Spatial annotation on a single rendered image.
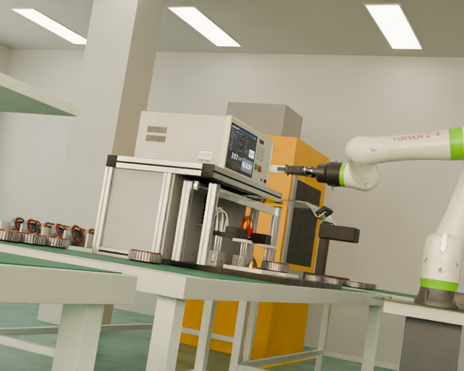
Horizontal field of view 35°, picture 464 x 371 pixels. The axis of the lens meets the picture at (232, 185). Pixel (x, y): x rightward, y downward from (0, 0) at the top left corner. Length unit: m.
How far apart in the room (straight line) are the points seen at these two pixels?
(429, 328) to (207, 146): 1.00
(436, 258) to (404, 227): 5.40
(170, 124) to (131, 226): 0.43
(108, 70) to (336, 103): 2.79
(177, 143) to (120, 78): 4.07
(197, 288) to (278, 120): 5.16
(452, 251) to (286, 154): 4.00
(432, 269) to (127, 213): 1.08
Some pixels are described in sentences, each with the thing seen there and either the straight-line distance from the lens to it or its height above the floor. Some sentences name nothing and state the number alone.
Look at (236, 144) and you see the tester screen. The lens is 2.71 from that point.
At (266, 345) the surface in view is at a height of 0.13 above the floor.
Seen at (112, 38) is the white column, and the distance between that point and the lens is 6.95.
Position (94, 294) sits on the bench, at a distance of 1.18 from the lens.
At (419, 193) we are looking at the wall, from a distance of 7.94.
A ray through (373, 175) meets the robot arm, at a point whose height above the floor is 1.18.
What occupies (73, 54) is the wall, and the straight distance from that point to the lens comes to 10.28.
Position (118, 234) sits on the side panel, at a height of 0.83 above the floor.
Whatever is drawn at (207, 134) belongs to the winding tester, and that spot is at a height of 1.24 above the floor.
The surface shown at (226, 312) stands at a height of 0.34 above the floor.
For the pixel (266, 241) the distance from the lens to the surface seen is 2.85.
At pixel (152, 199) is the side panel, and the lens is 2.59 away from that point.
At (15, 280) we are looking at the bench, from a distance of 1.03.
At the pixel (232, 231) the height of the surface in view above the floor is 0.90.
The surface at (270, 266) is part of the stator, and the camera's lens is 2.80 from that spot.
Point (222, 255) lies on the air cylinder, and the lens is 2.67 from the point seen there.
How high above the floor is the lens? 0.80
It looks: 6 degrees up
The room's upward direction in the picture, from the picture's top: 9 degrees clockwise
